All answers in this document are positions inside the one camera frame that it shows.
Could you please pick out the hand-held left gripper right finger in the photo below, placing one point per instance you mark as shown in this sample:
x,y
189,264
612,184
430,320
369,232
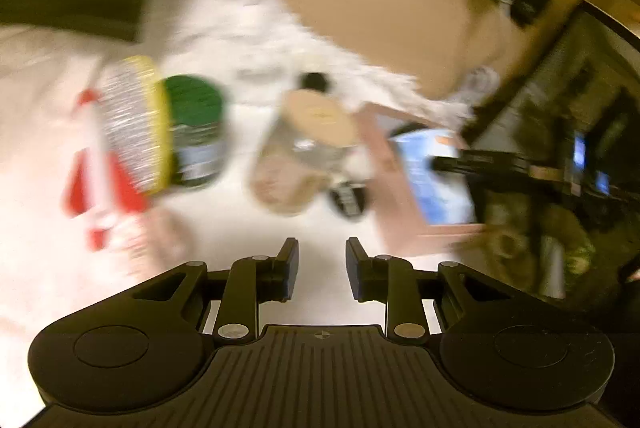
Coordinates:
x,y
356,268

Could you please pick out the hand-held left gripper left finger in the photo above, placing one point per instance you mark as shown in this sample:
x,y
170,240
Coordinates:
x,y
288,268

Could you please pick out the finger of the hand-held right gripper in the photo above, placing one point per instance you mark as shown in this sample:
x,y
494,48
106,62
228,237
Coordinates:
x,y
480,163

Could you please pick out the pink cardboard box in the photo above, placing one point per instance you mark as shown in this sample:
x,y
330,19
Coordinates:
x,y
385,178

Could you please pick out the yellow round pad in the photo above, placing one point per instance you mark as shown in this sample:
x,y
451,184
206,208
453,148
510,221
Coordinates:
x,y
132,122

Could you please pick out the blue packet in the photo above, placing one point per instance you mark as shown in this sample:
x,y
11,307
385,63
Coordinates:
x,y
432,178

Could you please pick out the glass panel computer case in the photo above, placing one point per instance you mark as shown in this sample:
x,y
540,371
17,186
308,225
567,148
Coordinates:
x,y
575,107

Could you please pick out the beige lid plastic jar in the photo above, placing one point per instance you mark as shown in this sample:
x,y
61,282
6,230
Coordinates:
x,y
300,157

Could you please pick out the green lid glass jar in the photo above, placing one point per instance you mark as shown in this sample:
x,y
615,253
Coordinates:
x,y
196,132

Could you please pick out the small black round object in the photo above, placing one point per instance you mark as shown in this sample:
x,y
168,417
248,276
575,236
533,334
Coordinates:
x,y
313,81

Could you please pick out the white woven cloth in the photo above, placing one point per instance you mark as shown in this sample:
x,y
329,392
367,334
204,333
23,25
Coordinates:
x,y
225,27

